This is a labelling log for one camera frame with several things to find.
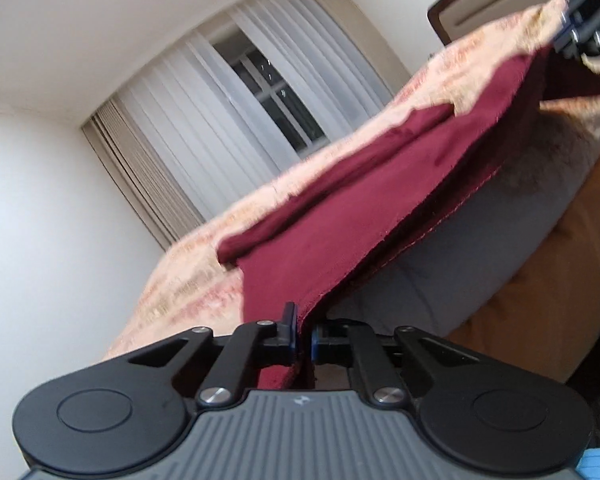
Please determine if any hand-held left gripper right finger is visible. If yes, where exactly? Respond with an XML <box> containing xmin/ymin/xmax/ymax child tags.
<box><xmin>309</xmin><ymin>323</ymin><xmax>481</xmax><ymax>405</ymax></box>

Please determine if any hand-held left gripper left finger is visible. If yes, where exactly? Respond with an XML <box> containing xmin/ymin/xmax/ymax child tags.
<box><xmin>129</xmin><ymin>302</ymin><xmax>301</xmax><ymax>407</ymax></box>

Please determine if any burgundy long-sleeved shirt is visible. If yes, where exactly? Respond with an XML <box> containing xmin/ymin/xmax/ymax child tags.
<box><xmin>216</xmin><ymin>42</ymin><xmax>600</xmax><ymax>392</ymax></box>

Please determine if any floral duvet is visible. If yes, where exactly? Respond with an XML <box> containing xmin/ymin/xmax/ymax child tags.
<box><xmin>101</xmin><ymin>0</ymin><xmax>600</xmax><ymax>362</ymax></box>

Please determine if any beige curtain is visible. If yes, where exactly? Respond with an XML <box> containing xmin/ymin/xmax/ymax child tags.
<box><xmin>294</xmin><ymin>0</ymin><xmax>411</xmax><ymax>107</ymax></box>
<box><xmin>81</xmin><ymin>99</ymin><xmax>207</xmax><ymax>252</ymax></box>

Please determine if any white sheer curtain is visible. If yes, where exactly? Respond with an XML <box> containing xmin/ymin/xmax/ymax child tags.
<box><xmin>111</xmin><ymin>27</ymin><xmax>303</xmax><ymax>222</ymax></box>
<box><xmin>229</xmin><ymin>0</ymin><xmax>397</xmax><ymax>157</ymax></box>

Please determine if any window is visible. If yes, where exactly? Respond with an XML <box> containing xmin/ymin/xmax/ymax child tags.
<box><xmin>212</xmin><ymin>29</ymin><xmax>327</xmax><ymax>157</ymax></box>

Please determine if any person's blue striped clothing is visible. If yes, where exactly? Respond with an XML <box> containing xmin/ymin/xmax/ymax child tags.
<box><xmin>576</xmin><ymin>449</ymin><xmax>600</xmax><ymax>480</ymax></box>

